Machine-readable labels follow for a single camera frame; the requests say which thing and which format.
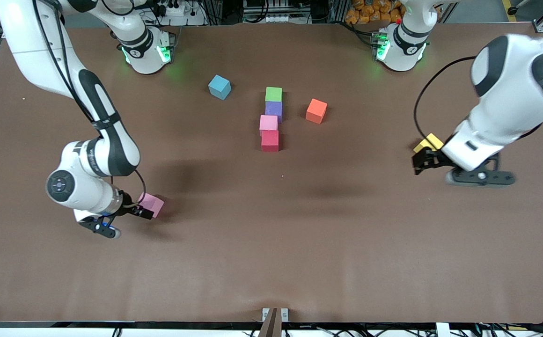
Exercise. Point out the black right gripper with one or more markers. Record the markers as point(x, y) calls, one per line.
point(128, 209)

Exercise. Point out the pink foam block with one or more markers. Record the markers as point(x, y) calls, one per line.
point(154, 203)
point(268, 123)

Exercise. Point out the red foam block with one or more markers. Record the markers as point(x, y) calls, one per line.
point(269, 140)

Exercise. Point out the purple foam block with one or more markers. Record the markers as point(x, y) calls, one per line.
point(274, 109)

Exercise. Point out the green foam block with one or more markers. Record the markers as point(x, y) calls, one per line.
point(274, 94)

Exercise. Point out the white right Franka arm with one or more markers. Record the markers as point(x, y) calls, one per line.
point(37, 47)

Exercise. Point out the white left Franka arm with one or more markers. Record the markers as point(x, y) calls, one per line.
point(510, 93)

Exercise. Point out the yellow foam block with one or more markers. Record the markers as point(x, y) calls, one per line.
point(433, 142)

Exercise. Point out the orange foam block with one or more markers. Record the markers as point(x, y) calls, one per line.
point(316, 111)

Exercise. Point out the blue foam block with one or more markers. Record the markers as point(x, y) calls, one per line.
point(219, 87)

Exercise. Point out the black caster wheel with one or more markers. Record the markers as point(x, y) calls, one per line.
point(514, 9)

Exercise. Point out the pile of orange fruit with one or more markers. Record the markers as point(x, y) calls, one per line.
point(367, 11)

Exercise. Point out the white table leg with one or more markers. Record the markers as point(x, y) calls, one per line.
point(440, 330)

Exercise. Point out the white power strip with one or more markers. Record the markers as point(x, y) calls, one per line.
point(187, 18)

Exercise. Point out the grey metal equipment rack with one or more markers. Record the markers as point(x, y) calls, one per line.
point(276, 16)

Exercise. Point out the small silver metal bracket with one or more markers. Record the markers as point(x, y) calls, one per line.
point(284, 314)
point(265, 314)

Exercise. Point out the brown wooden post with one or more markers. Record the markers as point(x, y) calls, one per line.
point(271, 327)

